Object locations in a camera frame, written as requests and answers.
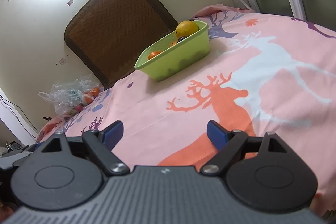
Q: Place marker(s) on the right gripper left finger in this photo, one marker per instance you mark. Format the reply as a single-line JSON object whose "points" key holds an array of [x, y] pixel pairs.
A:
{"points": [[63, 173]]}

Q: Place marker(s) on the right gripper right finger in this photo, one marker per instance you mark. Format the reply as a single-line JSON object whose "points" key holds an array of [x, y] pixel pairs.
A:
{"points": [[263, 173]]}

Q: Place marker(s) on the orange tomato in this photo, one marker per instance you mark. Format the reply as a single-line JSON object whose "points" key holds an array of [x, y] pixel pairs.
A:
{"points": [[173, 43], [153, 54]]}

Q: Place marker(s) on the dark plum front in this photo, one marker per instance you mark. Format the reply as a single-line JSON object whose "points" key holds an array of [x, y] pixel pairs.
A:
{"points": [[181, 38]]}

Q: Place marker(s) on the clear plastic bag of fruit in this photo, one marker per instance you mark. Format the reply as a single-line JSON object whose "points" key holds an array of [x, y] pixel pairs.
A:
{"points": [[70, 99]]}

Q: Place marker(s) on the pink deer print cloth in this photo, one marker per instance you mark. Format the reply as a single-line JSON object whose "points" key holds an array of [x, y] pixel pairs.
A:
{"points": [[263, 73]]}

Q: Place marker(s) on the green plastic basket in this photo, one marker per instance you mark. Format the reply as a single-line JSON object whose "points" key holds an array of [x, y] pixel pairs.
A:
{"points": [[176, 58]]}

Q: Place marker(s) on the brown seat cushion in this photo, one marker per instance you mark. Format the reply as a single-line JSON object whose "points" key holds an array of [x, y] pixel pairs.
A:
{"points": [[109, 35]]}

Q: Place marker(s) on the yellow lemon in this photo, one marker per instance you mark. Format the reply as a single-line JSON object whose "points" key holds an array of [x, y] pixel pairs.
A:
{"points": [[186, 28]]}

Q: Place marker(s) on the white wall socket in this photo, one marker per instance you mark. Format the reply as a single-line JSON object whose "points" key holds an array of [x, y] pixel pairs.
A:
{"points": [[62, 61]]}

